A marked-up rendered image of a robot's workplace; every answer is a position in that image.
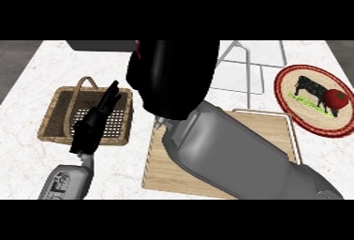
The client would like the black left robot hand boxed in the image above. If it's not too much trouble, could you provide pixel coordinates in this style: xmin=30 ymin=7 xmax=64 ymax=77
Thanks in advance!
xmin=70 ymin=80 xmax=123 ymax=156

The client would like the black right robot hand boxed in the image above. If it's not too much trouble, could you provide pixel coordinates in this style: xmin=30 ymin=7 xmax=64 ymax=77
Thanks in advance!
xmin=126 ymin=39 xmax=222 ymax=121

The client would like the pale wooden tray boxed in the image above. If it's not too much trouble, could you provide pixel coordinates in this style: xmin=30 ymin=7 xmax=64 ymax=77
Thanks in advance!
xmin=142 ymin=108 xmax=304 ymax=200

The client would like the brown wicker basket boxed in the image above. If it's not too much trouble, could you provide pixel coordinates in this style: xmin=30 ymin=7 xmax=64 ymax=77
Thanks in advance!
xmin=36 ymin=76 xmax=136 ymax=147

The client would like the dark grey appliance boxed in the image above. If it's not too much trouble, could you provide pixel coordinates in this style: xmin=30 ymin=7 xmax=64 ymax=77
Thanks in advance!
xmin=65 ymin=39 xmax=141 ymax=53

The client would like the round woven cow placemat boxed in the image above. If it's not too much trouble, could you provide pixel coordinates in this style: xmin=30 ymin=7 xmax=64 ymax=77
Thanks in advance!
xmin=275 ymin=64 xmax=354 ymax=139

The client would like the red apple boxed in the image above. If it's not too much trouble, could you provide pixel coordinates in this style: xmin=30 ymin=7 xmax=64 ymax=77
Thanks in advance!
xmin=320 ymin=88 xmax=351 ymax=111

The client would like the grey wire tiered shelf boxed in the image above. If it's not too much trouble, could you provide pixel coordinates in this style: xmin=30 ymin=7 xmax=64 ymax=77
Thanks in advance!
xmin=208 ymin=39 xmax=288 ymax=110

